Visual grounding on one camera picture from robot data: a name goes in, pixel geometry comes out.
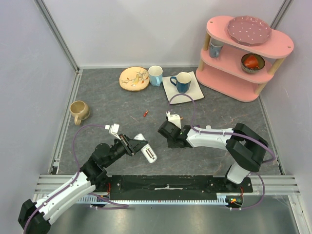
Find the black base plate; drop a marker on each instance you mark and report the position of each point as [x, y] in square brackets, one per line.
[213, 184]

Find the dark patterned bowl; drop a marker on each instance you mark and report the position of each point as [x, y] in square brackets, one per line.
[261, 62]

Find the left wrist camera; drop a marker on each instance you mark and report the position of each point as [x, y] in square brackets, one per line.
[113, 130]

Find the white remote control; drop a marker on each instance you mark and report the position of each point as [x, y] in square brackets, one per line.
[147, 150]

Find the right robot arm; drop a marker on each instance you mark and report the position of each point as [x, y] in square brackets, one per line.
[245, 146]

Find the beige floral plate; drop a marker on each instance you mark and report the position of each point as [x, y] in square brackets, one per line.
[134, 79]

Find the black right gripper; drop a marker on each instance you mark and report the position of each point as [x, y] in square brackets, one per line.
[165, 130]

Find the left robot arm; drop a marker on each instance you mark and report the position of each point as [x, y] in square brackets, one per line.
[37, 217]

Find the dark blue mug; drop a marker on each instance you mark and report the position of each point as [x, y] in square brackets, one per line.
[182, 82]

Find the red cup in bowl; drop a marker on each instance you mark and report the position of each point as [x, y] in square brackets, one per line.
[251, 62]

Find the slotted cable duct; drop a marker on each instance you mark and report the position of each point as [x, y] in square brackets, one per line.
[218, 200]

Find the beige mug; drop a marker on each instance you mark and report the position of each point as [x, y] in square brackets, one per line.
[80, 111]

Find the light blue mug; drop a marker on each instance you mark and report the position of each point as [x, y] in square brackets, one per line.
[155, 75]

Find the purple dotted plate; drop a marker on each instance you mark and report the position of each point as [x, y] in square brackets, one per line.
[249, 31]

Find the blue grey mug on shelf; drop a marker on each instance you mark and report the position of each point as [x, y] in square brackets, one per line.
[215, 48]

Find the pink three-tier shelf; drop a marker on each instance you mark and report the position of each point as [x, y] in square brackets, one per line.
[240, 56]

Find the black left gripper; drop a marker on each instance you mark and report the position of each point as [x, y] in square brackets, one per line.
[132, 146]

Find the aluminium frame rail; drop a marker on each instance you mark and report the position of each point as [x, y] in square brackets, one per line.
[56, 32]

